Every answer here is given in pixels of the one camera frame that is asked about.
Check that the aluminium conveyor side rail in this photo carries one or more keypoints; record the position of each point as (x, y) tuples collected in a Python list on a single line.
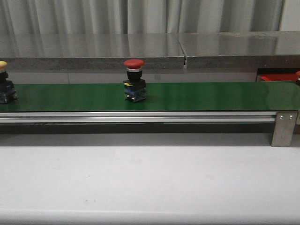
[(135, 117)]

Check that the grey curtain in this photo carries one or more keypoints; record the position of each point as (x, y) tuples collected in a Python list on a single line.
[(138, 16)]

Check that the left steel counter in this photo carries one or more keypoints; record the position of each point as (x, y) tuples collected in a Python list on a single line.
[(90, 51)]

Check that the green conveyor belt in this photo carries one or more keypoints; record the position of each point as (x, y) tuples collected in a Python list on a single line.
[(207, 96)]

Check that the red plastic tray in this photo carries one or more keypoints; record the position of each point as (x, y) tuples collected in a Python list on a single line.
[(279, 77)]

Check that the steel conveyor support bracket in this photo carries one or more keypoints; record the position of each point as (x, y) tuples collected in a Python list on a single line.
[(284, 127)]

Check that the red push button yellow tab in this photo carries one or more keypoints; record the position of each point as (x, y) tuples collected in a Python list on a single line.
[(134, 86)]

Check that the steel counter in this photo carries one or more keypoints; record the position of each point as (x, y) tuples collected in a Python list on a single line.
[(90, 51), (250, 50)]

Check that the right steel counter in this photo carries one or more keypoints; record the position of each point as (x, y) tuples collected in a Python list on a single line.
[(250, 50)]

